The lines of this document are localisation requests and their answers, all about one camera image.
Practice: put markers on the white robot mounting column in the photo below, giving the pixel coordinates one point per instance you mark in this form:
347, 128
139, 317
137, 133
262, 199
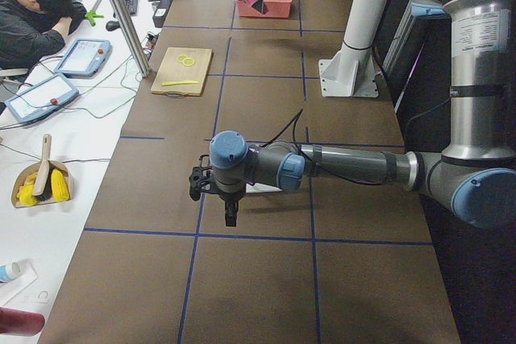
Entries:
350, 72

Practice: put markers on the white blue paper cup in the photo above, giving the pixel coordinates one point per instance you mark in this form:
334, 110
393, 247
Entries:
9, 272

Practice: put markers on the white rectangular tray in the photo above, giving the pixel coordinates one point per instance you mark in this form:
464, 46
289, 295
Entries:
258, 188

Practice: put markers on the lemon slice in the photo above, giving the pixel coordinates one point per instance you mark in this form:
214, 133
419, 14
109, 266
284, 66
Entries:
181, 57
188, 61

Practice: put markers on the black computer mouse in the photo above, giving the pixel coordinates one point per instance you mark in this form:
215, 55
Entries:
112, 25

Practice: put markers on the upper teach pendant tablet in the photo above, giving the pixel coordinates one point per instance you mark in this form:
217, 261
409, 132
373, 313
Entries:
84, 58

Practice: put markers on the rear lemon slice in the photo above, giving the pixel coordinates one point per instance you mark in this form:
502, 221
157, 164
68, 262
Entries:
181, 57

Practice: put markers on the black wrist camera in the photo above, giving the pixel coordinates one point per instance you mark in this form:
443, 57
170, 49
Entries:
200, 179

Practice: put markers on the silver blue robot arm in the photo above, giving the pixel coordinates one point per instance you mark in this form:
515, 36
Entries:
460, 148

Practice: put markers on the yellow plastic knife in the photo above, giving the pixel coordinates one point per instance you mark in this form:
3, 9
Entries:
183, 82

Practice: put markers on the aluminium frame post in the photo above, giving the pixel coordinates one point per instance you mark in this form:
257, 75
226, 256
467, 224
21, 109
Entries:
132, 40

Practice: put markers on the lower teach pendant tablet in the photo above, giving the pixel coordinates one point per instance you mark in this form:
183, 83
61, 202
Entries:
42, 99

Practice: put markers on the right yellow corn toy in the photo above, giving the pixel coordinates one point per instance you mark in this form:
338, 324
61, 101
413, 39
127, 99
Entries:
59, 186

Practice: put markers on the pink plastic bin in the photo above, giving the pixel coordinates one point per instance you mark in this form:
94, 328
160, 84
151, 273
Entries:
277, 9

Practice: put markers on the yellow corn toy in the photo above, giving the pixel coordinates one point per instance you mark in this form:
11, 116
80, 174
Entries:
59, 186
25, 193

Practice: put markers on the wooden hand brush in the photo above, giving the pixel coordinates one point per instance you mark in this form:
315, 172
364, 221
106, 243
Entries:
41, 183

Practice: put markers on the bamboo cutting board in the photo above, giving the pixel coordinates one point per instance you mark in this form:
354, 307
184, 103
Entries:
173, 70

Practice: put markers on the person in black jacket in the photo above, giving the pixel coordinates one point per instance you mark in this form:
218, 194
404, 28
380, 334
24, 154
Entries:
33, 29

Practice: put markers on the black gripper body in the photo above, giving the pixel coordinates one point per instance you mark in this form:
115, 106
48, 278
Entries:
229, 196

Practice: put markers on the black power adapter box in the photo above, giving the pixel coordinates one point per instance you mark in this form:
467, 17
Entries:
160, 12

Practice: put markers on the left yellow corn toy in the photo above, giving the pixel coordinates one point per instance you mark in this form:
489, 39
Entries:
25, 193

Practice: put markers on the teach pendant tablet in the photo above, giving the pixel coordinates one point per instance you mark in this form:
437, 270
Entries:
42, 99
84, 58

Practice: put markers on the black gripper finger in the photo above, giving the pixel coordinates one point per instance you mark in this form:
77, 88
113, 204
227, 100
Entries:
227, 217
233, 217

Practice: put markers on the green plastic toy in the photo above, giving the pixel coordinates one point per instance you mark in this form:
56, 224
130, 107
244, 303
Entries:
91, 17

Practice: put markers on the red cylinder object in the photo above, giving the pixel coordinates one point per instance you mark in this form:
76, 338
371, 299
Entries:
21, 323

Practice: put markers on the front lemon slice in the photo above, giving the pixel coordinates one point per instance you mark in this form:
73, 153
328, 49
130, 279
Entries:
188, 61

